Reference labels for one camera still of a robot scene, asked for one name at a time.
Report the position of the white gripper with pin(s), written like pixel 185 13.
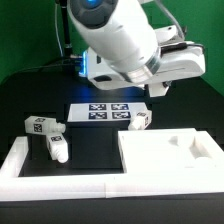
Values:
pixel 180 60

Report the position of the white square tabletop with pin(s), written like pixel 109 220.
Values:
pixel 166 150

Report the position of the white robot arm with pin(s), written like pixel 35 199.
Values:
pixel 135 54

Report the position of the white sheet with tags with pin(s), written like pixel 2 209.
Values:
pixel 93 112

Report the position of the white U-shaped obstacle fence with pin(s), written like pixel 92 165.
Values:
pixel 13 187

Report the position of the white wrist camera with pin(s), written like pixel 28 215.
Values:
pixel 168 34

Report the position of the black camera stand pole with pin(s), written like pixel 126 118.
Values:
pixel 68 51

